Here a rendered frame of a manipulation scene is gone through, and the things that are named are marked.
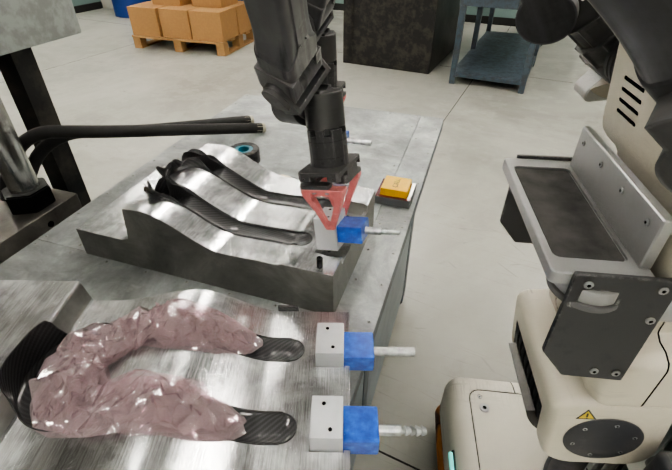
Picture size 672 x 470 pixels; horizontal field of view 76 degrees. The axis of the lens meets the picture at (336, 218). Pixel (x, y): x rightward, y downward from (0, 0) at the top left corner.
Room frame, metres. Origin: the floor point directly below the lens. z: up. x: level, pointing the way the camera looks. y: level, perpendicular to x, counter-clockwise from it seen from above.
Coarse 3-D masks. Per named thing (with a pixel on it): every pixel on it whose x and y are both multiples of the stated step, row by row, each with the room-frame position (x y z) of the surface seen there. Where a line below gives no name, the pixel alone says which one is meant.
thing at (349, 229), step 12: (348, 216) 0.57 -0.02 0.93; (324, 228) 0.54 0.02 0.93; (336, 228) 0.54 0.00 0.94; (348, 228) 0.53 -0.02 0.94; (360, 228) 0.52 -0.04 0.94; (372, 228) 0.54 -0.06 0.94; (384, 228) 0.53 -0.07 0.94; (324, 240) 0.53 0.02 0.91; (336, 240) 0.53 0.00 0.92; (348, 240) 0.53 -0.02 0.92; (360, 240) 0.52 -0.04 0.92
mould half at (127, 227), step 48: (144, 192) 0.65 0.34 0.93; (240, 192) 0.70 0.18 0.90; (288, 192) 0.72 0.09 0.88; (96, 240) 0.62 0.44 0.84; (144, 240) 0.59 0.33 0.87; (192, 240) 0.55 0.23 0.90; (240, 240) 0.57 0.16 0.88; (240, 288) 0.53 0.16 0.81; (288, 288) 0.50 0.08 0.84; (336, 288) 0.49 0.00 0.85
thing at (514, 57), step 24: (480, 0) 3.98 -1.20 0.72; (504, 0) 3.90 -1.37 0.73; (456, 48) 4.05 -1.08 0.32; (480, 48) 4.88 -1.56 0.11; (504, 48) 4.88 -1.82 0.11; (528, 48) 4.88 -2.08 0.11; (456, 72) 4.04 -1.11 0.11; (480, 72) 4.03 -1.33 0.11; (504, 72) 4.03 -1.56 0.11; (528, 72) 3.77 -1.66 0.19
